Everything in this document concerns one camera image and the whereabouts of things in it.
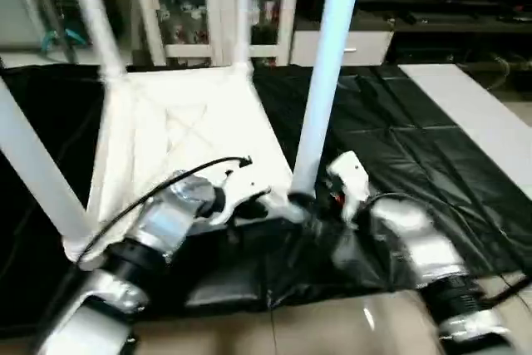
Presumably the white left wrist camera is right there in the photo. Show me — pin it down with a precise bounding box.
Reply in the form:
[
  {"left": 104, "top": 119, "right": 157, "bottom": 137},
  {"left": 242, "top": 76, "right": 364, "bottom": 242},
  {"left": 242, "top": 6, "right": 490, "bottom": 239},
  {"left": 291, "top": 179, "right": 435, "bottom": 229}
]
[{"left": 208, "top": 164, "right": 273, "bottom": 224}]

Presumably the black mat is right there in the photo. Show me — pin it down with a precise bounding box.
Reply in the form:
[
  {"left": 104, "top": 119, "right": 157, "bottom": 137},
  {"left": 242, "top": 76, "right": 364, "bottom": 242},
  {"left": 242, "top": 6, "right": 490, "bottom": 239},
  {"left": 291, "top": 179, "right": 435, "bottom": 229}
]
[{"left": 0, "top": 62, "right": 532, "bottom": 323}]

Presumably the white flat board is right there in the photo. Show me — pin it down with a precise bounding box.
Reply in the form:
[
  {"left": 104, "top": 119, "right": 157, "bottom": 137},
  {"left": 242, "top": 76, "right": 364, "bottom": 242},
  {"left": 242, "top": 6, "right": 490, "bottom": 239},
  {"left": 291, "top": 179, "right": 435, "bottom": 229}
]
[{"left": 398, "top": 63, "right": 532, "bottom": 200}]

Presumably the white drawer unit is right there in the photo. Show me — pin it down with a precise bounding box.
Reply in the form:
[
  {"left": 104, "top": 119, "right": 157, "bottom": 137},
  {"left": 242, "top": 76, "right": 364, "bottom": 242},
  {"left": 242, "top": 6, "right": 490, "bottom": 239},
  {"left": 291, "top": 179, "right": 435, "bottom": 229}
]
[{"left": 290, "top": 28, "right": 397, "bottom": 67}]

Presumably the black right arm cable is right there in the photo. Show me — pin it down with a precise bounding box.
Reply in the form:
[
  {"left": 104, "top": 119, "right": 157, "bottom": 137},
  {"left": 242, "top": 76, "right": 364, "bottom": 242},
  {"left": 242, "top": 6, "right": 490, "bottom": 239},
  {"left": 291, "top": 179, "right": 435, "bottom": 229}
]
[{"left": 332, "top": 192, "right": 421, "bottom": 248}]

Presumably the black metal table frame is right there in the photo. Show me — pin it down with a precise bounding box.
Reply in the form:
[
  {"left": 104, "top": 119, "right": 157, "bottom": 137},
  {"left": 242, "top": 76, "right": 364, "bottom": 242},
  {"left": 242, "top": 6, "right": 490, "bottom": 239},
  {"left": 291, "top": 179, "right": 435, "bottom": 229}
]
[{"left": 489, "top": 275, "right": 532, "bottom": 308}]

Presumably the light blue stand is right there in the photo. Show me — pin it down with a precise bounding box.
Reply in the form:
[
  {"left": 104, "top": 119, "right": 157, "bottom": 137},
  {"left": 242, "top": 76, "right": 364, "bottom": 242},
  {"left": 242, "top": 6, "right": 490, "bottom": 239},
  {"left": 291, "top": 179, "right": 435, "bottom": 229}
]
[{"left": 42, "top": 26, "right": 89, "bottom": 50}]

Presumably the white glass door cabinet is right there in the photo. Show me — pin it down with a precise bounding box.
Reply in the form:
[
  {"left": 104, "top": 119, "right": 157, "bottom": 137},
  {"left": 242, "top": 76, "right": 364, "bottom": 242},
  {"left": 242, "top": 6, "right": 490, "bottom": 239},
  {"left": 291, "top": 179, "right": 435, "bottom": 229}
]
[{"left": 131, "top": 0, "right": 303, "bottom": 70}]

